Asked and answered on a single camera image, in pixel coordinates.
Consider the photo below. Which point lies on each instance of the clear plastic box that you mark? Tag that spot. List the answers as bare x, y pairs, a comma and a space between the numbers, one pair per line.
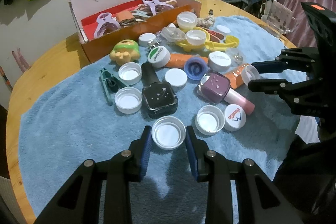
281, 14

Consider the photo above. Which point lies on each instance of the purple nail polish bottle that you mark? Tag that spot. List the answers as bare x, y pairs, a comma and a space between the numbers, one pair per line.
218, 87

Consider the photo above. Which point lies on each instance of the yellow green toy turtle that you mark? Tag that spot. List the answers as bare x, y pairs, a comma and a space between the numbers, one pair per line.
125, 52

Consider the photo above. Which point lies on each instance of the blue fluffy towel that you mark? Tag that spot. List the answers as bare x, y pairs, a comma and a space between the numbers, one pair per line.
65, 121

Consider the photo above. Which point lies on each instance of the green label white cap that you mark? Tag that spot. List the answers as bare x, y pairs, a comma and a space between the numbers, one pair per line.
158, 56

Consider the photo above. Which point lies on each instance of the blue swirl bottle cap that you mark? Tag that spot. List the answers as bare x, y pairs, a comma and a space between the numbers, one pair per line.
195, 69

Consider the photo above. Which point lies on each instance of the orange tube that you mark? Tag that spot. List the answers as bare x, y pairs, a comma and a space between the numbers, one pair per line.
233, 77

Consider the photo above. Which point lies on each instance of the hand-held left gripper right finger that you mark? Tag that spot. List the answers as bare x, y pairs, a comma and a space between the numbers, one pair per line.
191, 153

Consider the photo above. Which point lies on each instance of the yellow plastic tongs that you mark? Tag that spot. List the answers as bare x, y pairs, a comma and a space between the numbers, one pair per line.
194, 47

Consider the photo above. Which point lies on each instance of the red brown toy sausage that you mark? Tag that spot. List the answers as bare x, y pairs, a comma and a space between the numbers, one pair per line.
216, 37

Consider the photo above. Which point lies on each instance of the silver metal clips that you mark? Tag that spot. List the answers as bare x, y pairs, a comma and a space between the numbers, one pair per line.
154, 45

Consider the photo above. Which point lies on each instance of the grey print white cap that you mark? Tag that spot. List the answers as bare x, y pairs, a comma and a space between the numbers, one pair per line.
220, 60

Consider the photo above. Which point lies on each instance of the teal clothes peg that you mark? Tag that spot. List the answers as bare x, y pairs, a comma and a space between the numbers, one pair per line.
109, 83

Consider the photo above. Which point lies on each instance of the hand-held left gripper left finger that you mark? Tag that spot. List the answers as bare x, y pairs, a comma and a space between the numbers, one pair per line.
145, 153

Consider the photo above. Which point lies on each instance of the orange toy carrot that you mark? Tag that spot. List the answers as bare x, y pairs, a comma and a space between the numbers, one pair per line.
178, 60

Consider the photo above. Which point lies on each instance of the toy sandwich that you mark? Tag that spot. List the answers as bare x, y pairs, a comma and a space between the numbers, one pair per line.
125, 18

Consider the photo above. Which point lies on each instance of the beige lumpy trinket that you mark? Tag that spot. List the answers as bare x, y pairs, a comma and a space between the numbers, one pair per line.
206, 21

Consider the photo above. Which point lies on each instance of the blue orange logo cap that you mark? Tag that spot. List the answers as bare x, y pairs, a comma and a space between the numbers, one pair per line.
235, 117

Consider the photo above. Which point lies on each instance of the pile of white plastic caps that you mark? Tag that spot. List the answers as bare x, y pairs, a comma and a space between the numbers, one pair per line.
176, 77

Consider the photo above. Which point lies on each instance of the clear plastic blister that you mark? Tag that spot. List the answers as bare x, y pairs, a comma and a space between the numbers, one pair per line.
173, 34

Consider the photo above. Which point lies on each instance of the clear plastic cup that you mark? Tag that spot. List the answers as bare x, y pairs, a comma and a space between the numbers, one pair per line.
235, 54

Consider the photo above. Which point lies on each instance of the orange cardboard box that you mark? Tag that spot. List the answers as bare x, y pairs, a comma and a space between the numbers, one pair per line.
105, 45

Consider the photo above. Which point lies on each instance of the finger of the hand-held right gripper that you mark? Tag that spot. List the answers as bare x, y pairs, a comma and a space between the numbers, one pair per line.
270, 65
267, 86

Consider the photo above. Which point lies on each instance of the orange white striped pole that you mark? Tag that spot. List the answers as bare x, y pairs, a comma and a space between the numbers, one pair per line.
6, 81

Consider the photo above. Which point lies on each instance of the person's dark trousers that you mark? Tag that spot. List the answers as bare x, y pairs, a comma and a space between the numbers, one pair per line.
309, 187

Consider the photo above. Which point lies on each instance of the black nail polish bottle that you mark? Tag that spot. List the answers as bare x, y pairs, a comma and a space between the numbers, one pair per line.
157, 92

